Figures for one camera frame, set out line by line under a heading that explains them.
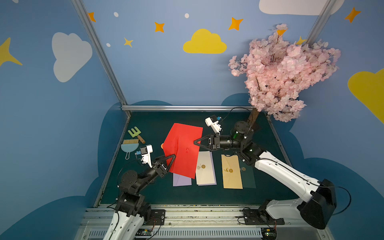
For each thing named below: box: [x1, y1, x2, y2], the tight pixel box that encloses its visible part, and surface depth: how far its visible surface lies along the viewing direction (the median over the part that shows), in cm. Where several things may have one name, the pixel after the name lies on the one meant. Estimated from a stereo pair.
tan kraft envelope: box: [221, 154, 243, 190], surface depth 91 cm
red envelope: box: [163, 123, 203, 179], surface depth 64 cm
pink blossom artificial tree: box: [229, 23, 341, 123], surface depth 73 cm
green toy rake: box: [128, 126, 146, 144], surface depth 110 cm
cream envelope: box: [195, 151, 216, 185], surface depth 93 cm
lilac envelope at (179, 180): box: [173, 173, 192, 187], surface depth 88 cm
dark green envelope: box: [238, 158, 257, 189], surface depth 90 cm
